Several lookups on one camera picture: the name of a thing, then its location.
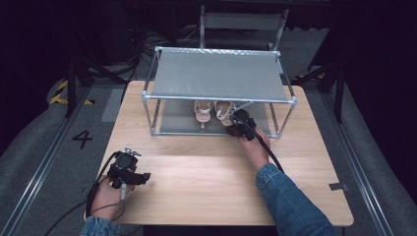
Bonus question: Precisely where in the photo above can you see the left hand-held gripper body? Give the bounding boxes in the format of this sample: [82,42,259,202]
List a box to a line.
[106,147,143,190]

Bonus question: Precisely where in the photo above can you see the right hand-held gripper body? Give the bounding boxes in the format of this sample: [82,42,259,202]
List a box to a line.
[225,108,258,143]

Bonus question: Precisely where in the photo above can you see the white high-heel sandal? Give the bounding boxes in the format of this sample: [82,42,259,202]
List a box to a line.
[193,100,212,130]
[214,100,237,128]

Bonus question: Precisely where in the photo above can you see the metal shoe rack grey shelves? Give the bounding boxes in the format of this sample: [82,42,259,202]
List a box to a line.
[141,46,298,139]

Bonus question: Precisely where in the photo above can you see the person's right hand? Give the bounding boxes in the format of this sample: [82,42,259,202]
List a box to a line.
[237,127,271,172]

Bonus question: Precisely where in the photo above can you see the person's left hand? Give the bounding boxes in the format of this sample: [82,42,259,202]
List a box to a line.
[89,176,136,221]

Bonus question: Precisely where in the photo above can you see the black metal stand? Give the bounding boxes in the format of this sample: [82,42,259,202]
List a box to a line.
[292,57,346,125]
[63,53,128,119]

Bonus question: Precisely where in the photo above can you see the grey tape piece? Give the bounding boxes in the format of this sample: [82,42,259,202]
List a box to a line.
[328,182,349,192]

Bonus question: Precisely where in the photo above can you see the thick black gripper cable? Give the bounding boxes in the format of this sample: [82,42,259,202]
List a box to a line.
[240,120,285,174]
[43,150,122,236]

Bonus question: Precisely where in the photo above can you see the thin grey cable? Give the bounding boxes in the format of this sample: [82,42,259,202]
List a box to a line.
[89,183,128,222]

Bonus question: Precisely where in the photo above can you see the metal floor rail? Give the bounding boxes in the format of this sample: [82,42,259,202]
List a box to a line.
[0,87,94,236]
[319,92,399,236]

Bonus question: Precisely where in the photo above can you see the grey metal frame chair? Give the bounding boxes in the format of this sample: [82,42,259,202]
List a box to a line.
[199,4,290,52]

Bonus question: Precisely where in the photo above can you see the bundle of black floor cables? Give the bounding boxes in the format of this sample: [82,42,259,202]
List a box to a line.
[129,26,202,72]

